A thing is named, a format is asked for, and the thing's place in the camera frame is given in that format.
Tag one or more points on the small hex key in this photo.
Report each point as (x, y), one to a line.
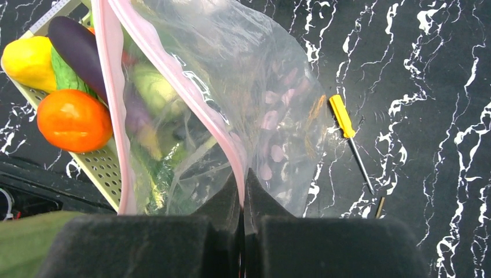
(380, 208)

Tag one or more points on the yellow handled screwdriver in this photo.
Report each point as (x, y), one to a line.
(344, 122)

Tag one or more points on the green toy cabbage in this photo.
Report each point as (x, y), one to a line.
(156, 92)

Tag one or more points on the green toy bitter gourd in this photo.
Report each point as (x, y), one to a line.
(66, 77)

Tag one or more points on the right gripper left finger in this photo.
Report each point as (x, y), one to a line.
(203, 244)

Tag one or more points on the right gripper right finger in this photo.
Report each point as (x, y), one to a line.
(279, 244)

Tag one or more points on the clear zip top bag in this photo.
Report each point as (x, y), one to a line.
(251, 103)

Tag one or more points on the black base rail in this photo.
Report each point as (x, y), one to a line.
(37, 190)

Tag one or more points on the purple toy eggplant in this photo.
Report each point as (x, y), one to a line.
(77, 46)

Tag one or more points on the orange toy fruit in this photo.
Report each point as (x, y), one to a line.
(74, 121)

